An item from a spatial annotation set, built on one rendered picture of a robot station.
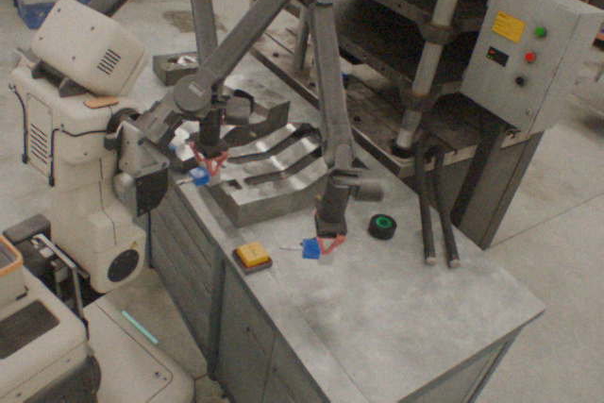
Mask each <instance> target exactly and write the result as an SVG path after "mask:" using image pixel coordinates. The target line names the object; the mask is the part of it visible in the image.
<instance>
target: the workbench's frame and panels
mask: <svg viewBox="0 0 604 403"><path fill-rule="evenodd" d="M175 183H176V182H175V181H174V180H173V178H172V177H171V175H170V174H169V172H168V191H167V192H166V194H165V196H164V197H163V199H162V200H161V202H160V204H159V206H158V207H156V208H154V209H152V210H150V211H149V212H147V213H145V214H143V215H142V216H140V217H137V208H136V186H135V187H133V188H131V189H129V190H127V191H125V192H123V193H121V192H120V191H118V190H117V188H116V187H115V185H114V184H113V185H112V191H113V193H114V195H115V197H116V198H117V199H118V200H119V201H121V202H122V203H123V204H125V205H126V206H127V207H128V208H130V209H131V211H132V213H133V219H132V222H133V223H134V224H136V225H137V226H138V227H140V228H141V229H142V230H144V231H145V233H146V240H145V249H144V251H145V261H146V263H147V266H148V268H150V269H155V270H156V272H157V274H158V276H159V278H160V280H161V282H162V284H163V285H164V287H165V289H166V291H167V293H168V295H170V297H171V299H172V301H173V302H174V304H175V306H176V309H177V310H178V312H179V314H180V316H181V318H182V319H183V321H184V323H185V325H186V327H187V328H188V330H189V331H190V333H191V334H192V336H193V339H194V340H195V342H196V344H197V346H198V348H199V349H200V351H201V353H202V355H203V356H204V358H205V360H206V362H207V372H208V374H209V378H210V379H211V380H213V381H215V380H217V381H218V382H219V384H220V386H221V388H222V389H223V391H224V393H225V394H226V397H227V399H228V400H229V402H230V403H331V402H330V401H329V399H328V398H327V396H326V395H325V393H324V392H323V391H322V389H321V388H320V386H319V385H318V384H317V382H316V381H315V380H314V378H313V377H312V375H311V374H310V372H309V371H308V369H307V368H306V367H305V365H304V364H303V362H302V361H301V360H300V359H299V358H298V357H297V355H296V354H295V352H294V351H293V349H292V348H291V346H290V345H289V344H288V342H287V341H286V339H285V338H284V337H283V335H282V334H281V332H280V331H279V330H278V328H277V326H276V325H275V323H274V322H273V321H272V319H271V318H270V316H269V315H268V314H267V312H266V311H265V309H264V308H263V307H262V305H261V304H260V302H259V301H258V299H257V298H256V297H255V296H254V294H253V293H252V292H251V290H250V289H249V287H248V286H247V285H246V283H245V282H244V280H243V278H242V277H241V276H240V274H239V273H238V271H237V270H236V268H235V267H234V266H233V264H232V263H231V261H230V260H229V259H228V257H227V255H226V254H225V252H224V251H223V250H222V248H221V247H220V245H219V244H218V243H217V242H216V240H215V239H214V238H213V236H212V235H211V233H210V231H209V230H208V229H207V227H206V226H205V224H204V223H203V221H202V220H201V218H200V217H199V216H198V214H197V213H196V211H195V210H194V208H193V207H192V205H191V204H190V202H189V201H188V199H187V198H186V196H185V195H184V193H183V192H182V191H181V190H180V189H179V187H178V186H177V187H175V186H174V184H175ZM544 311H545V310H543V311H541V312H539V313H538V314H536V315H535V316H533V317H532V318H530V319H529V320H527V321H526V322H525V323H523V324H522V325H520V326H519V327H516V328H515V329H513V330H512V331H510V332H509V333H507V334H506V335H504V336H502V337H501V338H499V339H498V340H496V341H494V342H493V343H491V344H489V345H488V346H486V347H484V348H483V349H481V350H480V351H479V352H477V353H476V354H474V355H473V356H471V357H469V358H468V359H466V360H465V361H462V362H461V363H459V364H458V365H456V366H454V367H453V368H451V369H450V370H448V371H446V372H445V373H443V374H441V375H440V376H438V377H437V378H435V379H434V380H432V381H430V382H429V383H427V384H426V385H424V386H422V387H421V388H419V389H417V390H416V391H414V392H412V393H411V394H409V395H407V396H405V397H403V398H402V399H400V400H399V401H397V402H395V403H474V402H475V401H476V399H477V398H478V396H479V394H480V393H481V391H482V390H483V388H484V387H485V385H486V384H487V382H488V381H489V379H490V377H491V376H492V374H493V373H494V371H495V369H496V368H497V366H498V365H499V364H500V363H501V361H502V360H503V358H504V357H505V355H506V353H507V352H508V350H509V349H510V347H511V346H512V344H513V342H514V340H515V339H516V337H517V336H518V334H519V333H520V332H521V330H522V329H523V327H525V326H526V325H528V324H529V323H531V322H532V321H534V320H536V319H537V318H539V317H540V316H542V314H543V313H544Z"/></svg>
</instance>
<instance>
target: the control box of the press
mask: <svg viewBox="0 0 604 403"><path fill-rule="evenodd" d="M487 7H488V10H487V13H486V16H485V19H484V21H483V24H482V27H481V30H480V32H479V35H478V40H477V43H476V46H475V49H474V51H473V54H472V57H471V59H470V62H469V65H468V68H467V67H465V69H464V72H463V75H462V78H461V79H462V80H463V82H462V84H461V89H460V92H461V93H463V94H464V95H466V96H468V97H469V98H471V99H472V100H474V101H475V102H476V104H478V105H479V106H480V107H482V109H481V112H480V116H479V128H480V141H479V143H478V147H477V150H476V152H475V155H474V157H473V159H472V161H471V163H470V166H469V168H468V171H467V173H466V176H465V178H464V181H463V183H462V185H461V189H460V191H459V193H458V196H457V198H456V201H455V203H454V206H453V208H452V210H451V212H450V214H449V217H450V221H451V224H452V225H453V226H454V227H455V228H456V229H458V230H459V231H460V232H461V233H462V234H463V232H464V231H465V229H466V227H467V224H468V222H469V220H470V218H471V215H472V213H473V211H474V209H475V206H476V204H477V202H478V199H479V197H480V195H481V192H482V190H483V188H484V186H485V183H486V181H487V179H488V176H489V174H490V173H491V171H492V168H493V166H494V164H495V160H496V158H497V155H498V153H499V151H500V148H501V146H502V144H503V142H504V140H505V138H506V135H507V133H508V131H509V130H510V129H511V128H513V127H516V128H518V129H519V130H521V131H523V132H524V133H527V134H528V135H530V134H533V133H536V132H540V131H543V130H546V129H550V128H552V127H554V125H555V123H556V121H557V119H558V117H559V115H560V113H561V111H562V108H563V105H564V103H565V101H566V99H567V97H568V95H569V93H570V92H571V89H572V87H573V85H574V83H575V81H576V79H577V77H578V74H579V71H580V69H581V67H582V65H583V62H584V61H585V59H586V57H587V55H588V53H589V50H590V48H591V46H592V44H593V42H594V40H595V37H596V34H597V32H598V30H599V28H600V26H601V24H602V22H603V20H604V11H603V10H601V9H599V8H595V7H593V6H590V5H588V4H586V3H583V2H581V1H579V0H488V3H487ZM486 110H488V113H489V119H488V122H487V124H486V126H485V114H486Z"/></svg>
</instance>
